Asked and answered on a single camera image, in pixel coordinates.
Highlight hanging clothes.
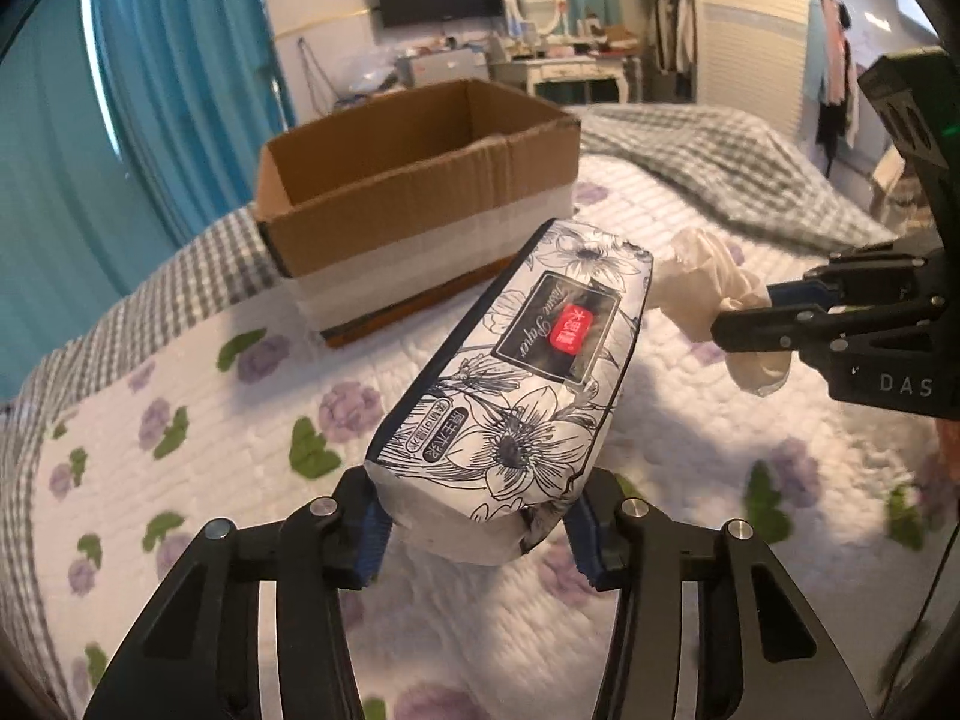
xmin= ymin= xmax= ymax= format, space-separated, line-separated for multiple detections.
xmin=814 ymin=0 xmax=863 ymax=160
xmin=645 ymin=0 xmax=695 ymax=102

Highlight white floral quilt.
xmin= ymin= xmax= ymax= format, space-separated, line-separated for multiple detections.
xmin=15 ymin=157 xmax=960 ymax=720

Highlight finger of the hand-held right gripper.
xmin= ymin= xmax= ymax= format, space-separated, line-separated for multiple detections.
xmin=709 ymin=291 xmax=942 ymax=377
xmin=766 ymin=246 xmax=940 ymax=311

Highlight cream cloth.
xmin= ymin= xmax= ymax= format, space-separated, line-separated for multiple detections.
xmin=651 ymin=227 xmax=793 ymax=397

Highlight cardboard box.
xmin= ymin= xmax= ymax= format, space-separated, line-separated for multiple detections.
xmin=253 ymin=79 xmax=582 ymax=350

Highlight white wardrobe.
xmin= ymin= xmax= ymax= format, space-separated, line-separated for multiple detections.
xmin=686 ymin=0 xmax=817 ymax=160

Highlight clear plastic bag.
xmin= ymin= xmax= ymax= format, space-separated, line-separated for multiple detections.
xmin=332 ymin=45 xmax=410 ymax=104

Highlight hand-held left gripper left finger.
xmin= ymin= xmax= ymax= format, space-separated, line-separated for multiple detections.
xmin=82 ymin=465 xmax=392 ymax=720

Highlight floral printed tissue pack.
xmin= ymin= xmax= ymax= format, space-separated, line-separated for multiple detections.
xmin=364 ymin=217 xmax=655 ymax=567

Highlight grey checked blanket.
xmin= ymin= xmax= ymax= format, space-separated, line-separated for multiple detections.
xmin=0 ymin=103 xmax=901 ymax=720

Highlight white dressing table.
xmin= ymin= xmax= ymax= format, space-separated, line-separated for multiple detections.
xmin=491 ymin=51 xmax=646 ymax=107

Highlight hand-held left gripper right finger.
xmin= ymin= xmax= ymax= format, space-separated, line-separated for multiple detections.
xmin=565 ymin=467 xmax=875 ymax=720

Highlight grey storage box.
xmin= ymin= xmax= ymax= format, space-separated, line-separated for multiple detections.
xmin=397 ymin=49 xmax=488 ymax=89

